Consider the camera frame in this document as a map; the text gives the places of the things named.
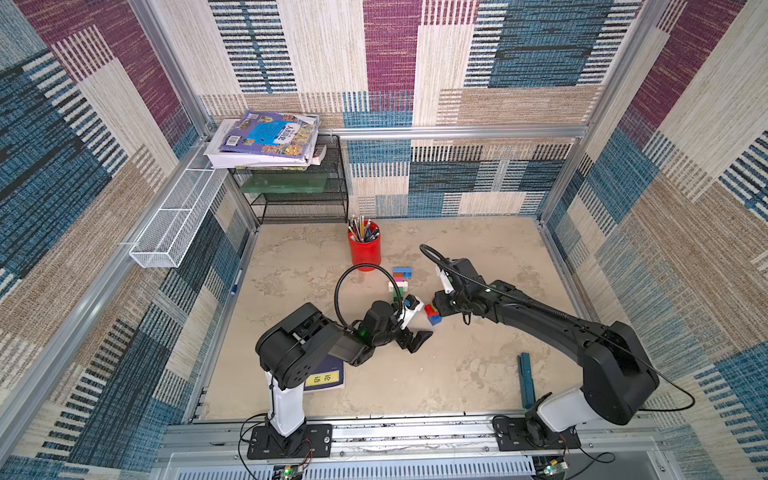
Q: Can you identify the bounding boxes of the white wire basket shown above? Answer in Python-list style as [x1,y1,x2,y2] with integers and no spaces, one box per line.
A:
[129,168,226,269]

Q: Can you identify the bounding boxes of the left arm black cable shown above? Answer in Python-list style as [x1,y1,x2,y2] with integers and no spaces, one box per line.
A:
[333,263,406,330]

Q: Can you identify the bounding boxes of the light blue lego brick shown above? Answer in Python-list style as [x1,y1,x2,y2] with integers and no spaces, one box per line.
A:
[392,267,413,279]

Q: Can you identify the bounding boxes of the red pencil cup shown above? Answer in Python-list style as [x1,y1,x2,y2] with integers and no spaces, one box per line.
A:
[348,233,382,265]

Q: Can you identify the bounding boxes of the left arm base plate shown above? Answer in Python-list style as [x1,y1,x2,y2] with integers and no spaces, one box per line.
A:
[246,424,333,460]

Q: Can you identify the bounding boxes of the dark blue notebook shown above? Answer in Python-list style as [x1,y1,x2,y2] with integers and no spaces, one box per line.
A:
[304,355,345,392]

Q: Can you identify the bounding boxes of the white lego brick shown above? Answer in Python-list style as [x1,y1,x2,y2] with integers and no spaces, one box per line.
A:
[388,281,409,292]

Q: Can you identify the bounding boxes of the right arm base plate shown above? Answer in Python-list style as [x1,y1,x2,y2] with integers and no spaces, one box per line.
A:
[491,415,581,452]

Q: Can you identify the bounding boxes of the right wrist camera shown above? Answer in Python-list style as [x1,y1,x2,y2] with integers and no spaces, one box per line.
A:
[435,266,454,295]

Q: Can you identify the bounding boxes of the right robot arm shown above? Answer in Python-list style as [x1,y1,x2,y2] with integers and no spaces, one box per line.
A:
[435,258,659,433]

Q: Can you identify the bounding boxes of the red lego brick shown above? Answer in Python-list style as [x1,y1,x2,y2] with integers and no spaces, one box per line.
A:
[424,304,439,318]

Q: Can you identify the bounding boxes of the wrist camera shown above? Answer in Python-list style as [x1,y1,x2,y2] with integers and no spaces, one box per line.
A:
[399,294,424,330]
[435,266,454,295]

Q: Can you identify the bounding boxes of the green tray on shelf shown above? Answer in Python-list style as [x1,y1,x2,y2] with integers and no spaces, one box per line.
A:
[241,173,328,196]

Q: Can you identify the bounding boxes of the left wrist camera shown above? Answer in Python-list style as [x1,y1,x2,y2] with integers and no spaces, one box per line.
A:
[399,294,424,330]

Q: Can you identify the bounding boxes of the black wire shelf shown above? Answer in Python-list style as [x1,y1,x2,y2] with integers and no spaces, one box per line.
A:
[229,135,349,225]

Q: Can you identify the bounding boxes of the teal stapler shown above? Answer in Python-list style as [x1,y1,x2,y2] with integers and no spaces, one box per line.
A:
[517,352,536,409]

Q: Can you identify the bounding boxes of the pencils in cup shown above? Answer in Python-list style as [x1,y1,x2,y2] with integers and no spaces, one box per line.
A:
[347,216,380,243]

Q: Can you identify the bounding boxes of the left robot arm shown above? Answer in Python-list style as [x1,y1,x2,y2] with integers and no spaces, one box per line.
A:
[255,295,433,440]

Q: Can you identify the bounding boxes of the stack of books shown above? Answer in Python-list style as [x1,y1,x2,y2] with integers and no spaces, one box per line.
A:
[205,110,327,169]

